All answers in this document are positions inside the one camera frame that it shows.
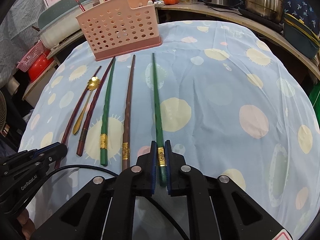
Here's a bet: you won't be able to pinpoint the thin dark maroon chopstick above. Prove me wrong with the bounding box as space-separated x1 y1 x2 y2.
75 0 86 12

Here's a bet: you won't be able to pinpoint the person's left hand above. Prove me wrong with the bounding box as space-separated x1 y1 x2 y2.
17 209 36 240

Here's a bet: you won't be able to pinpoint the long dark maroon chopstick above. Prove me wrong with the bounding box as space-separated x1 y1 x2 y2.
54 66 101 169

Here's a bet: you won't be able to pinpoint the brown chopstick gold band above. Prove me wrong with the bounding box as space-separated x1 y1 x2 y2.
122 55 136 170

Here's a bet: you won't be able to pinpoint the green chopstick gold band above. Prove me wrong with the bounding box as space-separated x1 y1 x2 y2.
100 57 116 166

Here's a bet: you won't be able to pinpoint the maroon chopstick grey band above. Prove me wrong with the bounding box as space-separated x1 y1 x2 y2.
76 57 115 157

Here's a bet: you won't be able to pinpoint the gold flower spoon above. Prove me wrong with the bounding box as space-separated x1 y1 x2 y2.
72 76 100 135

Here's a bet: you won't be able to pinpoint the red plastic basin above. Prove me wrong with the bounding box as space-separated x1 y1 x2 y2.
28 50 53 82

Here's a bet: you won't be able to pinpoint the pink plastic basket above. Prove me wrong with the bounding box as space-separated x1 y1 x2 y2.
16 40 46 72

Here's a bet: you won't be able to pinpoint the blue patterned tablecloth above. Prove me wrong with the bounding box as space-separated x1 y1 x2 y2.
19 21 319 239

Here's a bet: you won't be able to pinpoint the blue-white dish drainer box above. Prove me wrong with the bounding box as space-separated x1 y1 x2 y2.
37 0 93 49

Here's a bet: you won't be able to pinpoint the pink perforated utensil holder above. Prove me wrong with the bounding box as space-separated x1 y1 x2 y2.
76 0 162 61

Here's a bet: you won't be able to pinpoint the red tomato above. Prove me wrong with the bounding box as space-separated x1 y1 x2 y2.
163 0 178 5

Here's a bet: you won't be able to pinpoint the black induction cooker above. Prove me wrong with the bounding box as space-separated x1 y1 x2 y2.
238 8 283 27

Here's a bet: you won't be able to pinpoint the stacked yellow green bowls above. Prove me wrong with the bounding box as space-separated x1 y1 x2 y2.
283 13 319 59

